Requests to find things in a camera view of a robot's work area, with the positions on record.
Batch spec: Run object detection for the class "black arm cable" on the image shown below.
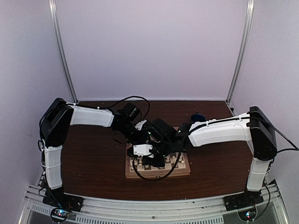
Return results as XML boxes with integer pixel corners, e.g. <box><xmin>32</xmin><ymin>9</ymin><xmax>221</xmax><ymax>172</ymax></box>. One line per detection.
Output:
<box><xmin>130</xmin><ymin>137</ymin><xmax>190</xmax><ymax>182</ymax></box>
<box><xmin>109</xmin><ymin>95</ymin><xmax>150</xmax><ymax>122</ymax></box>

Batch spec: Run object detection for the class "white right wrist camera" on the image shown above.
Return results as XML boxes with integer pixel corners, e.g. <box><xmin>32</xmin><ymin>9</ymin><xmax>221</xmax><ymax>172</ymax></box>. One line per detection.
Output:
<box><xmin>127</xmin><ymin>144</ymin><xmax>154</xmax><ymax>158</ymax></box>

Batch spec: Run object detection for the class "right aluminium corner post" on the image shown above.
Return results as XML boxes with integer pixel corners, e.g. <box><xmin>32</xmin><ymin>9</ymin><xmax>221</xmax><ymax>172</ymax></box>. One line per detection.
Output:
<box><xmin>226</xmin><ymin>0</ymin><xmax>255</xmax><ymax>105</ymax></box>

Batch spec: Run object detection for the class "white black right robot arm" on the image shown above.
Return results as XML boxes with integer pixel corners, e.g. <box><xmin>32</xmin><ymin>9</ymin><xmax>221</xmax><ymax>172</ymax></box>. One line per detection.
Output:
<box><xmin>133</xmin><ymin>106</ymin><xmax>278</xmax><ymax>206</ymax></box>

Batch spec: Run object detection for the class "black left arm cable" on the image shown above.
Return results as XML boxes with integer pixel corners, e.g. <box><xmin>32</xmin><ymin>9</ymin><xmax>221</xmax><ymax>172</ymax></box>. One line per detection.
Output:
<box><xmin>109</xmin><ymin>95</ymin><xmax>150</xmax><ymax>122</ymax></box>

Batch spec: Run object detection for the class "aluminium corner post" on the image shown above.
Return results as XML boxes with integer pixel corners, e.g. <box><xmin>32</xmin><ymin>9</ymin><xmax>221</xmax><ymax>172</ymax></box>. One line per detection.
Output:
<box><xmin>49</xmin><ymin>0</ymin><xmax>78</xmax><ymax>103</ymax></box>
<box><xmin>226</xmin><ymin>0</ymin><xmax>255</xmax><ymax>105</ymax></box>

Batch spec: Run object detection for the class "dark blue cup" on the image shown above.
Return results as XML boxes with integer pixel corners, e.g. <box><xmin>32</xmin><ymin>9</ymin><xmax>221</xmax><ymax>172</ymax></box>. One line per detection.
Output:
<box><xmin>190</xmin><ymin>113</ymin><xmax>206</xmax><ymax>122</ymax></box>

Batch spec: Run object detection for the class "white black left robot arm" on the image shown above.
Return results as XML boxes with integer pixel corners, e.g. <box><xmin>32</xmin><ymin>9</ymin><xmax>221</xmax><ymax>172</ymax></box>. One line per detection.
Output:
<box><xmin>39</xmin><ymin>98</ymin><xmax>150</xmax><ymax>207</ymax></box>

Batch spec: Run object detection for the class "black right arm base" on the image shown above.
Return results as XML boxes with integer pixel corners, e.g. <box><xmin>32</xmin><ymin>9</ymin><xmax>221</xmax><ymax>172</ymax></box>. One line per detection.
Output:
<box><xmin>223</xmin><ymin>191</ymin><xmax>264</xmax><ymax>211</ymax></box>

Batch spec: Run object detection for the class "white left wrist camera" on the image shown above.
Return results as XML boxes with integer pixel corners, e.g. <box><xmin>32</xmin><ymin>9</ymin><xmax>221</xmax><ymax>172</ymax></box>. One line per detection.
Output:
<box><xmin>135</xmin><ymin>119</ymin><xmax>150</xmax><ymax>131</ymax></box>

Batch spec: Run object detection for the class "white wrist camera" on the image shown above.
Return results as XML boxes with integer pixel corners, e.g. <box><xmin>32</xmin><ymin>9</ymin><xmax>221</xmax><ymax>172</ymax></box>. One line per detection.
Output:
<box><xmin>135</xmin><ymin>119</ymin><xmax>150</xmax><ymax>131</ymax></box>
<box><xmin>127</xmin><ymin>144</ymin><xmax>154</xmax><ymax>158</ymax></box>

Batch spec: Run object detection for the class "wooden chess board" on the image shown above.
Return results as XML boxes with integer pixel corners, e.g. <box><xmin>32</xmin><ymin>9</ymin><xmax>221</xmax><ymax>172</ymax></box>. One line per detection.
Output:
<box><xmin>125</xmin><ymin>143</ymin><xmax>191</xmax><ymax>179</ymax></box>

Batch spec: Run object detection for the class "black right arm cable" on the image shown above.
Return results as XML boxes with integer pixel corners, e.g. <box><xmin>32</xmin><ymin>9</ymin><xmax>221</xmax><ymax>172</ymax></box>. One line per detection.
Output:
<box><xmin>130</xmin><ymin>137</ymin><xmax>190</xmax><ymax>182</ymax></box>

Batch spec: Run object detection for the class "left aluminium corner post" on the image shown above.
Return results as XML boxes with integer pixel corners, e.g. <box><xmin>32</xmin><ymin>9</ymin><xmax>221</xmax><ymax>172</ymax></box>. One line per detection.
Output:
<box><xmin>49</xmin><ymin>0</ymin><xmax>78</xmax><ymax>103</ymax></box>

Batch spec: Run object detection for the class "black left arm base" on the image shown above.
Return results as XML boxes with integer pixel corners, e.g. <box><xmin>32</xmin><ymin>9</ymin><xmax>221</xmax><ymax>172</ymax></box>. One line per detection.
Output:
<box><xmin>41</xmin><ymin>179</ymin><xmax>84</xmax><ymax>212</ymax></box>

